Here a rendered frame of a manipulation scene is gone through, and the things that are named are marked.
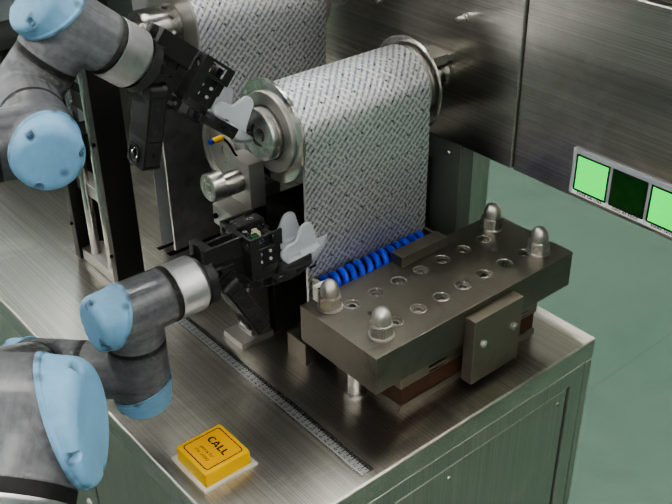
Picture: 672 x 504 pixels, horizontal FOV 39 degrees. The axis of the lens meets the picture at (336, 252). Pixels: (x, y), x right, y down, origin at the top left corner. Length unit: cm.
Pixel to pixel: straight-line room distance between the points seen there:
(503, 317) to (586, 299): 187
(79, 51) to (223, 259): 32
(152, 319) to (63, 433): 39
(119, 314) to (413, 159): 51
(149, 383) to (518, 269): 56
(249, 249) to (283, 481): 30
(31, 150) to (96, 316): 27
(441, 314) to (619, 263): 217
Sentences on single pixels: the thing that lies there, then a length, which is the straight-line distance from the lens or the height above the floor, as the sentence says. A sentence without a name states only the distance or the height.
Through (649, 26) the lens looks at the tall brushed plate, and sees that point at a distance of 126.
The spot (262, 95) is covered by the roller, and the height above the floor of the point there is 130.
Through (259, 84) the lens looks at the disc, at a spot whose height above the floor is 131.
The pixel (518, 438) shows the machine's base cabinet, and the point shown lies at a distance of 150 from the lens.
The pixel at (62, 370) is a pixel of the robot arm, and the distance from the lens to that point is 86.
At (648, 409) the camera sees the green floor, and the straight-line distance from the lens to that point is 285.
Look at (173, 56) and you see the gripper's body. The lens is 120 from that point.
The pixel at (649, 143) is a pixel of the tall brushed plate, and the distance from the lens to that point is 130.
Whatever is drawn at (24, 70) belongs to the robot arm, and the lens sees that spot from 112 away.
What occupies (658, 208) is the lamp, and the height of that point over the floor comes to 118.
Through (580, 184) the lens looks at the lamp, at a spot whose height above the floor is 117.
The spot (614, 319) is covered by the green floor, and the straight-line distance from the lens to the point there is 317.
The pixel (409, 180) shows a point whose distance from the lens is 144.
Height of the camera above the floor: 180
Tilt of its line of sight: 32 degrees down
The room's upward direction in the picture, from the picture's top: 1 degrees counter-clockwise
